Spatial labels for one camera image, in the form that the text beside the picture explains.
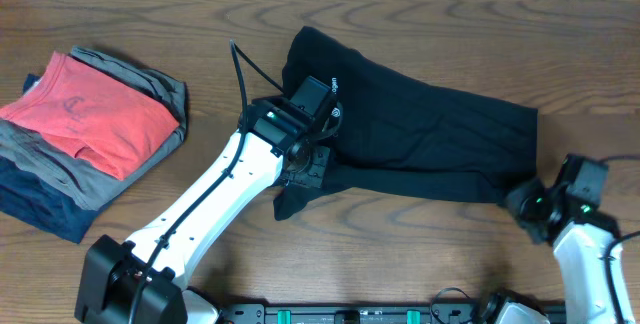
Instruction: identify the black t-shirt with logo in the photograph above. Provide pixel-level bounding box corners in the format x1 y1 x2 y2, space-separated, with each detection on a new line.
273 26 538 220

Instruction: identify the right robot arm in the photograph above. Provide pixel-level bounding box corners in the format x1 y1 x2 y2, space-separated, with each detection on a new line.
505 154 639 323

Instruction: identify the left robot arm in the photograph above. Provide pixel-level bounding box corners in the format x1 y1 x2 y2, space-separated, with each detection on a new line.
74 95 342 324

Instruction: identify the red folded t-shirt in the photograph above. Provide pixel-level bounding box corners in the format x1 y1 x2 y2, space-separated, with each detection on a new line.
1 52 178 180

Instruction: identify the grey folded t-shirt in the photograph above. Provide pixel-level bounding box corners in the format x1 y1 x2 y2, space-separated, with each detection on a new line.
1 47 188 211

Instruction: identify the navy folded t-shirt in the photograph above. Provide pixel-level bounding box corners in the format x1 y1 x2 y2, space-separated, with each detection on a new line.
0 73 106 245

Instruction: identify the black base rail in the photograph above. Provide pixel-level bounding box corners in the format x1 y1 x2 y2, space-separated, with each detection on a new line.
179 288 569 324

